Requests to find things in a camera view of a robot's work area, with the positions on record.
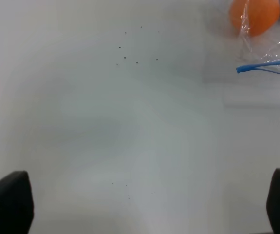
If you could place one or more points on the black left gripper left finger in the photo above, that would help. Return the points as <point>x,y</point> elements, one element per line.
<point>16,203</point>

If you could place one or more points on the clear zip bag blue seal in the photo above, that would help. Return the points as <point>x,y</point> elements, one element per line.
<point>260,53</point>

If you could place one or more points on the orange toy fruit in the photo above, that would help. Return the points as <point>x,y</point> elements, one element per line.
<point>254,16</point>

